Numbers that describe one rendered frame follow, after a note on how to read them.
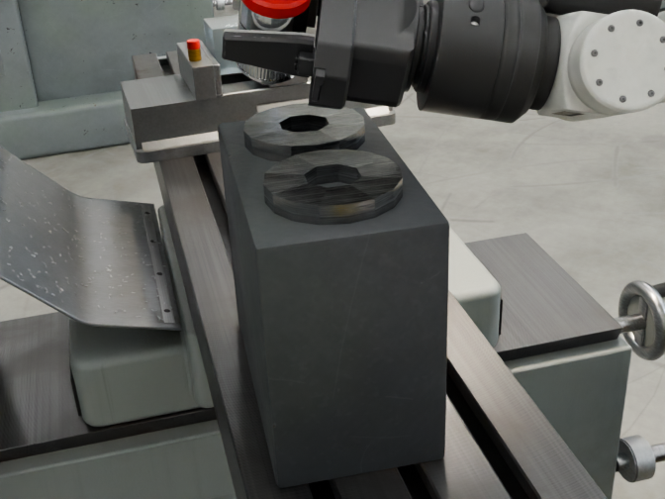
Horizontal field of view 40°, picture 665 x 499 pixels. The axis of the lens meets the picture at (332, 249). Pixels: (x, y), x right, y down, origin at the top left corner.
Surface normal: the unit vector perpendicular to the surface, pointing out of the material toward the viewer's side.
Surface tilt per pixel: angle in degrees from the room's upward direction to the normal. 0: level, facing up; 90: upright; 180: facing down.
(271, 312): 90
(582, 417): 90
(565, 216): 0
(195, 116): 90
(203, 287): 0
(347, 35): 26
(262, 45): 113
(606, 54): 67
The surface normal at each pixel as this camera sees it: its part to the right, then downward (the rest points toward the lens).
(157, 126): 0.31, 0.44
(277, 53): -0.06, 0.79
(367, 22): 0.13, -0.61
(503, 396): -0.04, -0.88
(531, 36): 0.09, -0.17
